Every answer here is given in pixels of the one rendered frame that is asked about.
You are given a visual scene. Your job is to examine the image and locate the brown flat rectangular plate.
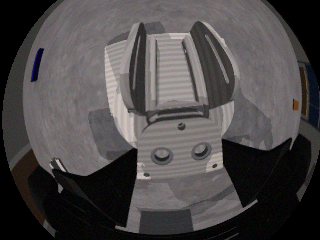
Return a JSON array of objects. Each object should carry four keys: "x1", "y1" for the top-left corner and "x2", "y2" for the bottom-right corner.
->
[{"x1": 292, "y1": 99, "x2": 299, "y2": 111}]

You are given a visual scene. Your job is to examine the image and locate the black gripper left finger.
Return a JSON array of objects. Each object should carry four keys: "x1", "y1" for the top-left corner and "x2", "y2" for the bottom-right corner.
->
[{"x1": 52, "y1": 148, "x2": 137, "y2": 228}]

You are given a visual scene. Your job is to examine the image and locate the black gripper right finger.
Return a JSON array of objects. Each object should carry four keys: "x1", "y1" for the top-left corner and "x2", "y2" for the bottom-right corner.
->
[{"x1": 221, "y1": 137, "x2": 292, "y2": 208}]

